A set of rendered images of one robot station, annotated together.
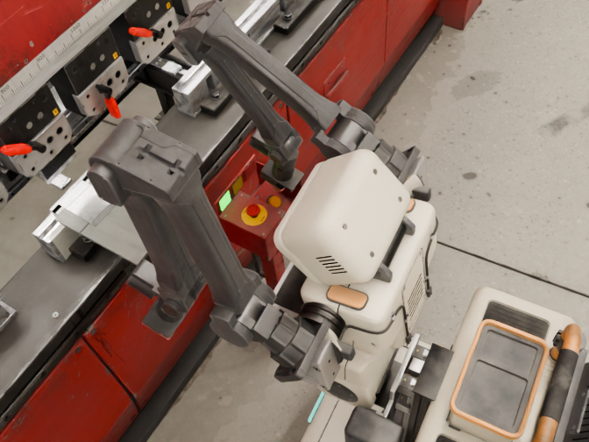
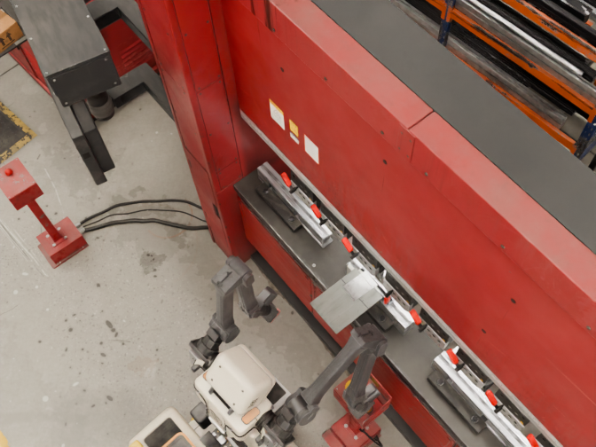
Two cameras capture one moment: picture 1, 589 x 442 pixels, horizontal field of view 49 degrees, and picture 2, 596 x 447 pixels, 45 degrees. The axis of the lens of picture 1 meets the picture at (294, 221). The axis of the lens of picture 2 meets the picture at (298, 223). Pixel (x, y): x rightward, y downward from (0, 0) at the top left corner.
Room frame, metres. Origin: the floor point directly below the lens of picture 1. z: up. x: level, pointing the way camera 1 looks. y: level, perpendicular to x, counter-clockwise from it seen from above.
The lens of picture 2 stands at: (1.12, -0.73, 3.93)
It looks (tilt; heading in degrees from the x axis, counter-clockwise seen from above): 62 degrees down; 107
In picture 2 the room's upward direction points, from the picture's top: 4 degrees counter-clockwise
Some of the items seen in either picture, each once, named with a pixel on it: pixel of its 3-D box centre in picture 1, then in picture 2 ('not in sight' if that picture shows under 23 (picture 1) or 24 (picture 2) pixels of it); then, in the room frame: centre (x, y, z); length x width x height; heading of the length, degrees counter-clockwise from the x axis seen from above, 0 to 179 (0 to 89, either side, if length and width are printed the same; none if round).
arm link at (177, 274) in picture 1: (159, 231); (245, 290); (0.60, 0.22, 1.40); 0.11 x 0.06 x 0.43; 146
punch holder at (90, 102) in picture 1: (86, 69); (404, 286); (1.18, 0.43, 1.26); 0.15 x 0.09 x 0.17; 142
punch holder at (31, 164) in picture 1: (24, 126); (371, 250); (1.03, 0.55, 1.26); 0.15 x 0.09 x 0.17; 142
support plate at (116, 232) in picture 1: (119, 214); (346, 300); (0.96, 0.42, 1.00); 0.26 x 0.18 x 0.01; 52
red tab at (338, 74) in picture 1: (336, 78); not in sight; (1.76, -0.22, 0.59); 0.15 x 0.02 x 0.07; 142
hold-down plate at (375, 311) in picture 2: (115, 213); (366, 303); (1.04, 0.46, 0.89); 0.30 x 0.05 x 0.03; 142
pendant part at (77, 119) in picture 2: not in sight; (80, 120); (-0.30, 0.82, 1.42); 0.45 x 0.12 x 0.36; 131
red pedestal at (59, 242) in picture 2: not in sight; (39, 214); (-0.85, 0.78, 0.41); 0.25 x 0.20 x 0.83; 52
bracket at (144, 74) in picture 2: not in sight; (148, 104); (-0.14, 1.12, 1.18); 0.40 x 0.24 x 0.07; 142
